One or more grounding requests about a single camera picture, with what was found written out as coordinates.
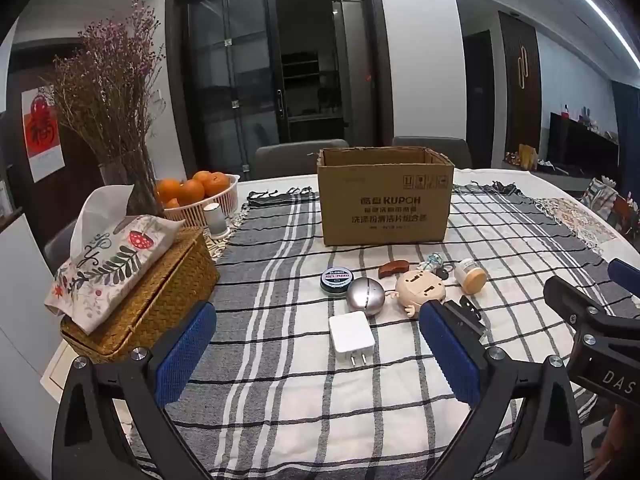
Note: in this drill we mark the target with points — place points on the round green tin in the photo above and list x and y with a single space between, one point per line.
337 279

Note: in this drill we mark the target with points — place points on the brown cardboard box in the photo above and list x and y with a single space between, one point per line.
385 205

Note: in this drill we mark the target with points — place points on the dark sliding glass door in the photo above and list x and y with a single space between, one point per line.
230 75

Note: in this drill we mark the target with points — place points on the small grey white cup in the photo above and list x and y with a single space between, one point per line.
215 220

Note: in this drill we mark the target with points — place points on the white power adapter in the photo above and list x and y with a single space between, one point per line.
350 332

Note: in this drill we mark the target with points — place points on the peach cartoon toy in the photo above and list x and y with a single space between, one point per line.
417 290

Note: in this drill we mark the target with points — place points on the red wall poster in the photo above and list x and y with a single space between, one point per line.
42 135

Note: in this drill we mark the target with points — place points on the dark wooden wall panel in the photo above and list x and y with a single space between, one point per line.
520 85

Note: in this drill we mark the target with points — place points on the striped bag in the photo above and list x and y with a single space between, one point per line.
610 200

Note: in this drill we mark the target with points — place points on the black television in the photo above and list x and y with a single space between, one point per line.
580 142

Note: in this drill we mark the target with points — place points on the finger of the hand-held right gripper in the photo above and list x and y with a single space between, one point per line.
570 300
625 272

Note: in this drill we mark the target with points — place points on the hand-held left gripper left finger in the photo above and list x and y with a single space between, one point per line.
185 355

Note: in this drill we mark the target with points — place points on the black binder clip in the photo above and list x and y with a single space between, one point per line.
472 317

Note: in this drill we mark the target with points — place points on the grey plaid tablecloth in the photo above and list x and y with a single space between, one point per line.
280 410

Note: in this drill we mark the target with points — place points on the orange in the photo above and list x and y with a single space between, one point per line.
192 192
167 191
220 182
202 176

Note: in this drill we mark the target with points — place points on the floral cloth tissue cover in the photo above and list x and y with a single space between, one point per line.
115 265

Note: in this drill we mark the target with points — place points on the ceiling light strip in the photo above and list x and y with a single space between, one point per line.
595 5

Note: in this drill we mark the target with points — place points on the floral patterned tablecloth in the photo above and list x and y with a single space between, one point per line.
570 220

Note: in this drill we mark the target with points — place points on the silver metal ball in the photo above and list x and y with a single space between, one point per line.
365 296

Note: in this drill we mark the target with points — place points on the blue curtain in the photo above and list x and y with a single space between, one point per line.
627 130

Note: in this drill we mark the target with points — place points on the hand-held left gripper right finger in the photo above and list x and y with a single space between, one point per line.
450 355

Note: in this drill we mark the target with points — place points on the silver refrigerator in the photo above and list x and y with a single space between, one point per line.
355 65

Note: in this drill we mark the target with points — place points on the curved wooden piece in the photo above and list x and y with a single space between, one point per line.
392 269

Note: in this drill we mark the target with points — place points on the white tissue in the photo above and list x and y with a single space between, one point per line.
97 215

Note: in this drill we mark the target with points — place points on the black headed key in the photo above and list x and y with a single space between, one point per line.
441 273

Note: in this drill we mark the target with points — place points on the person's right hand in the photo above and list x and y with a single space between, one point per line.
611 437

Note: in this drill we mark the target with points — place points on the glass vase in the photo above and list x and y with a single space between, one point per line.
135 185

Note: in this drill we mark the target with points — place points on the woven wicker tissue box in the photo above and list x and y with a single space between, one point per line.
165 285

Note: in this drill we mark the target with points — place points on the white fruit basket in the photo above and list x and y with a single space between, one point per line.
220 200

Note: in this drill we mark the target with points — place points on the dried pink flowers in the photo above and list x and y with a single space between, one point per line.
107 85

